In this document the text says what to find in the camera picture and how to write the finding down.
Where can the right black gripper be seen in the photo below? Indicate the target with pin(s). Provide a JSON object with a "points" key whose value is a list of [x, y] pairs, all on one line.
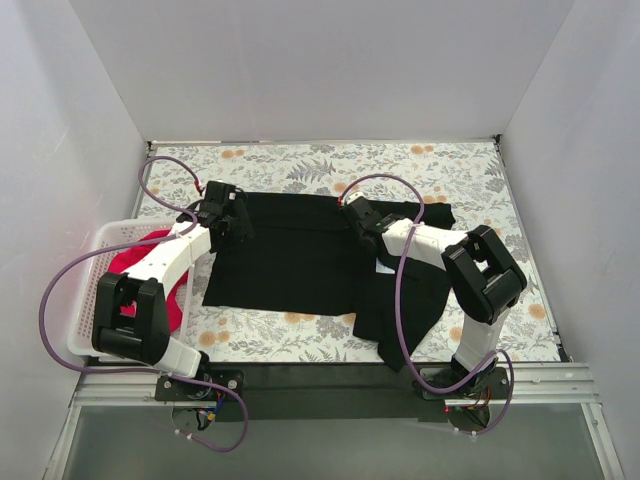
{"points": [[366, 239]]}

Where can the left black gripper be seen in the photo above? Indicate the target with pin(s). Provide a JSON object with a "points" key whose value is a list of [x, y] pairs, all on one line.
{"points": [[236, 226]]}

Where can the black t shirt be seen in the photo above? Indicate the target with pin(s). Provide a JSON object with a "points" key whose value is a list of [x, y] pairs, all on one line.
{"points": [[305, 259]]}

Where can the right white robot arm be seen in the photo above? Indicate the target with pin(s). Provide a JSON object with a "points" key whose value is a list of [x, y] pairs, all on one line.
{"points": [[486, 280]]}

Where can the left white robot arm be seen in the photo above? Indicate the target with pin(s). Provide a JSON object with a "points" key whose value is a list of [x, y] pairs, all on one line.
{"points": [[131, 313]]}

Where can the floral table cloth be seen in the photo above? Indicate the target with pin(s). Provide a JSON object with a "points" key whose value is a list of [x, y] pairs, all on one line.
{"points": [[467, 176]]}

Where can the red t shirt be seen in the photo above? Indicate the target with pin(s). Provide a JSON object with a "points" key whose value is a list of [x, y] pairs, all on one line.
{"points": [[159, 261]]}

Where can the white plastic laundry basket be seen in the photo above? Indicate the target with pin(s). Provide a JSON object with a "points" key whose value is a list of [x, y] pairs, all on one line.
{"points": [[111, 234]]}

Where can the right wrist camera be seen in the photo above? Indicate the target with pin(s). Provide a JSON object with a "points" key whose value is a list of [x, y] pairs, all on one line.
{"points": [[352, 197]]}

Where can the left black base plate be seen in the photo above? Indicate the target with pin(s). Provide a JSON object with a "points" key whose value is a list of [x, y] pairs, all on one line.
{"points": [[200, 399]]}

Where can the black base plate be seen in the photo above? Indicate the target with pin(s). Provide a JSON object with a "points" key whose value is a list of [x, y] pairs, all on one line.
{"points": [[200, 399], [475, 408]]}

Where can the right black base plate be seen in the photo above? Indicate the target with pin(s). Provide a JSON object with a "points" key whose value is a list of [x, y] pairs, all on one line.
{"points": [[475, 408]]}

